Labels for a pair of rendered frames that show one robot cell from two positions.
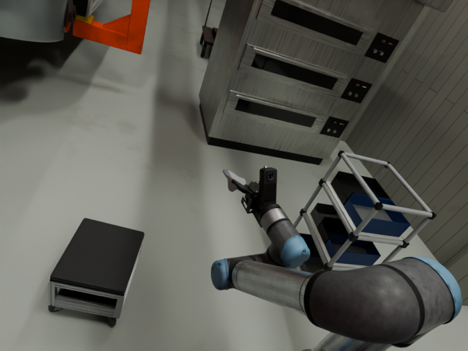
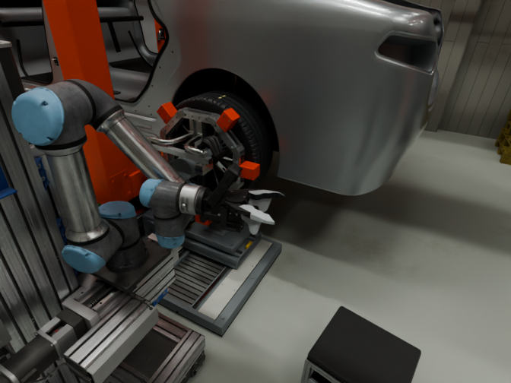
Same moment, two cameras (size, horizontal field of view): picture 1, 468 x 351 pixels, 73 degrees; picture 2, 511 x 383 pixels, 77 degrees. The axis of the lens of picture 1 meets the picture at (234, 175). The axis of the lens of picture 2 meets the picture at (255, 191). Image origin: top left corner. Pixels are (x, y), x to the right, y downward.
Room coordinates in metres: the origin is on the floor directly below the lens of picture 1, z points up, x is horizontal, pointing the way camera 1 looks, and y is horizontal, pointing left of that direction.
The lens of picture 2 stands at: (1.30, -0.48, 1.66)
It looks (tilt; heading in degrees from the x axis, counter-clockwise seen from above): 31 degrees down; 139
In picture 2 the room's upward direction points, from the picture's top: 2 degrees clockwise
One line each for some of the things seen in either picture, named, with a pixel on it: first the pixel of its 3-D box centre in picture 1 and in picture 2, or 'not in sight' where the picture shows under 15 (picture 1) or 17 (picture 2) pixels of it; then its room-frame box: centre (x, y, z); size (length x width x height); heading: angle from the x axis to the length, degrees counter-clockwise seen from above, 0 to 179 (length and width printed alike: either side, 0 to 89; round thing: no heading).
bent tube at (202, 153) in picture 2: not in sight; (201, 138); (-0.05, 0.31, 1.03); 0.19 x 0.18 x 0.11; 112
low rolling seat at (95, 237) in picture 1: (99, 270); (358, 372); (0.99, 0.47, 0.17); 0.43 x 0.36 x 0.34; 12
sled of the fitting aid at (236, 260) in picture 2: not in sight; (220, 238); (-0.25, 0.54, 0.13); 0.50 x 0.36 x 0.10; 22
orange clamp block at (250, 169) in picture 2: not in sight; (249, 170); (0.10, 0.51, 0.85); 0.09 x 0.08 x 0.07; 22
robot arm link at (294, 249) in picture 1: (287, 244); (164, 196); (0.62, -0.20, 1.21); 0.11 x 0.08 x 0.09; 37
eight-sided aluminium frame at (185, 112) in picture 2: not in sight; (201, 157); (-0.19, 0.38, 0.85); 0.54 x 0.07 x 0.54; 22
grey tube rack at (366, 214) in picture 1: (340, 235); not in sight; (1.71, -0.83, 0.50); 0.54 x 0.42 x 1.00; 22
